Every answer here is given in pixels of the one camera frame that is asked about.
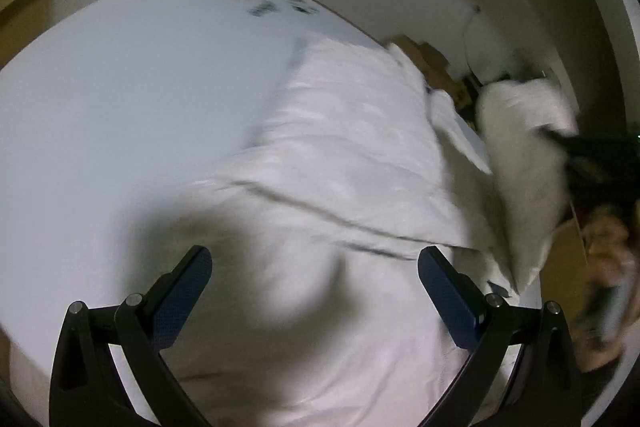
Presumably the white round object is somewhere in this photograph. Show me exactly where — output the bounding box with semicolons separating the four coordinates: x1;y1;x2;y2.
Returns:
462;4;510;84

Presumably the white coverall garment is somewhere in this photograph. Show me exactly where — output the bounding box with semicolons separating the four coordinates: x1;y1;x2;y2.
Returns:
165;32;581;427

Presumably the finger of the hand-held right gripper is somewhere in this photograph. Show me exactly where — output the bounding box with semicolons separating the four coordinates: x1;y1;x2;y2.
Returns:
542;129;578;160

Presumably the person's right hand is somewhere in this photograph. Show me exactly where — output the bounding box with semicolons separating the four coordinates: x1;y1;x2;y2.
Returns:
574;206;640;373

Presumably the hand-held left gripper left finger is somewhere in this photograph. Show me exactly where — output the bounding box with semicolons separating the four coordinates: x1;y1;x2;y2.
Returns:
48;245;213;427

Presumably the brown cardboard box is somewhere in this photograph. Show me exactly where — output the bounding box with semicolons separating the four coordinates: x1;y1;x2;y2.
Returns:
425;71;477;114
387;36;451;80

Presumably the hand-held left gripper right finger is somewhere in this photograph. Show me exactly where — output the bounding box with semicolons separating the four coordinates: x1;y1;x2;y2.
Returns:
417;246;584;427

